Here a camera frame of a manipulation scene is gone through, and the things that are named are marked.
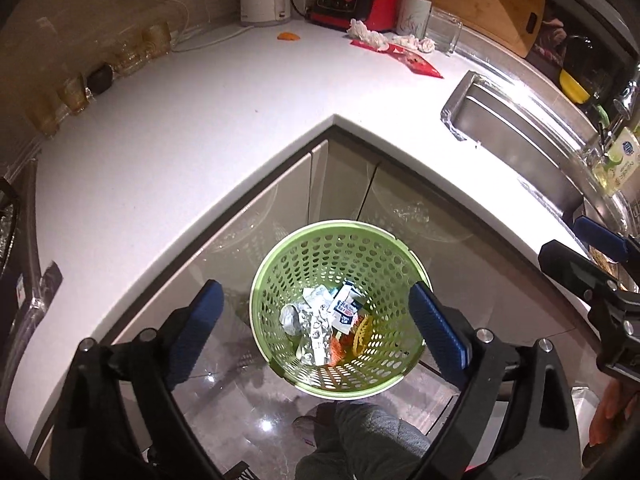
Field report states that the yellow bowl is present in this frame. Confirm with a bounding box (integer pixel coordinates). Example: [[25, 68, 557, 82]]
[[558, 68, 592, 104]]

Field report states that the yellow foam fruit net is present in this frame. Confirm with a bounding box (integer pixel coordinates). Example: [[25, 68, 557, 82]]
[[352, 314, 377, 357]]

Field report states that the crumpled white tissue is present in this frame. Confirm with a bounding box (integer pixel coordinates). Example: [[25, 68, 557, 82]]
[[347, 18, 389, 52], [390, 34, 436, 54]]

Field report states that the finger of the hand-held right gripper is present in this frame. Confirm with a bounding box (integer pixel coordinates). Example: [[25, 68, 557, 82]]
[[573, 215, 640, 267], [538, 239, 622, 302]]

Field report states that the metal faucet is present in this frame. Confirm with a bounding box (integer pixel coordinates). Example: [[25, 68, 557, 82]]
[[596, 99, 632, 153]]

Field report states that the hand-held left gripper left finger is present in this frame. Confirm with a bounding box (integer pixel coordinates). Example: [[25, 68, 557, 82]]
[[50, 279, 225, 480]]

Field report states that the dark brown cup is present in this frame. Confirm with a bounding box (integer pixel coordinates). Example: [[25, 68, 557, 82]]
[[87, 63, 115, 95]]

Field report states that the amber glass cup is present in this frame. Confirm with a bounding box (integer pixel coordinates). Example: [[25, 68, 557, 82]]
[[142, 22, 172, 57], [112, 37, 147, 77], [56, 74, 91, 115], [25, 95, 62, 137]]

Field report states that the silver blister pack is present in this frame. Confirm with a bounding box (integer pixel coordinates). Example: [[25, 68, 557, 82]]
[[279, 287, 338, 367]]

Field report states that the red wrapper strip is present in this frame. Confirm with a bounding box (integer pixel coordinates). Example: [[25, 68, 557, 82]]
[[349, 39, 407, 57]]

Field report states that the red snack packet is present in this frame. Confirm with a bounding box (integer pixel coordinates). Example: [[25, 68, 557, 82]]
[[395, 50, 445, 80]]

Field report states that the green perforated plastic basket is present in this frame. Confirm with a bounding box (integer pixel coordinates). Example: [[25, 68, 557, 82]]
[[250, 220, 434, 404]]

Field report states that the person's right hand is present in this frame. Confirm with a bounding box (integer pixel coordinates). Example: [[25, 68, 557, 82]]
[[588, 376, 635, 450]]

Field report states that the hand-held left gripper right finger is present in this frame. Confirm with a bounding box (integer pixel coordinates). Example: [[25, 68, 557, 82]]
[[408, 282, 582, 480]]

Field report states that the person's grey trouser leg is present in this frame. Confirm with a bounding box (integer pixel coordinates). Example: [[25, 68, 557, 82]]
[[294, 402, 432, 480]]

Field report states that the foil-lined stove burner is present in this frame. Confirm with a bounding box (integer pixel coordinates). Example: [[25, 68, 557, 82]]
[[0, 179, 21, 273]]

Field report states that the white printed mug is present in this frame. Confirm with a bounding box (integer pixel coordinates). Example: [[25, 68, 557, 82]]
[[397, 0, 432, 41]]

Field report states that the person's slipper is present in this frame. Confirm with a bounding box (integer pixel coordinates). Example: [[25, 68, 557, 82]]
[[292, 412, 321, 448]]

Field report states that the white power cable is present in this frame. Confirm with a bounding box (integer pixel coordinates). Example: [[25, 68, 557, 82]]
[[140, 0, 201, 51]]

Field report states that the orange foam fruit net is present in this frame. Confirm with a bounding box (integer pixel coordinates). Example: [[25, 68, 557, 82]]
[[327, 334, 357, 367]]

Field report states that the clear glass mug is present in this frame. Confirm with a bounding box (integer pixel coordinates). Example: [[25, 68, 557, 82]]
[[424, 7, 462, 56]]

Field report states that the blue white milk carton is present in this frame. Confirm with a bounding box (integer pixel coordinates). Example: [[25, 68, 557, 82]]
[[330, 296, 369, 336]]

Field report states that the stainless steel sink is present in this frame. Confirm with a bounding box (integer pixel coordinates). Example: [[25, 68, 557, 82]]
[[440, 70, 603, 222]]

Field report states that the dish soap bottle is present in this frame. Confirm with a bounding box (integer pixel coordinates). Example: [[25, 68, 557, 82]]
[[594, 126, 640, 197]]

